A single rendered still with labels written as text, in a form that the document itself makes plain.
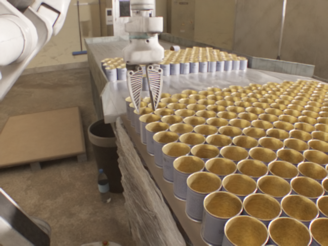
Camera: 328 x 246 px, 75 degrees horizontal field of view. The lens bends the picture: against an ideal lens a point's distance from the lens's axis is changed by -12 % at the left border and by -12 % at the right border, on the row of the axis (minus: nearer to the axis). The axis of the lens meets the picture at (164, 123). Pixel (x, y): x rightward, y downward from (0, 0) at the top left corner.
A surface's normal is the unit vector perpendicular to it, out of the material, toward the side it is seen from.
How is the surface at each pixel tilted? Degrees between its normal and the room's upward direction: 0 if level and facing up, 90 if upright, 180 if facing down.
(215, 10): 90
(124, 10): 90
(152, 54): 91
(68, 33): 90
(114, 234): 0
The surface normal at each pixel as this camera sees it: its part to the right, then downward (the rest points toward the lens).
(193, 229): -0.04, -0.91
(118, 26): 0.35, 0.40
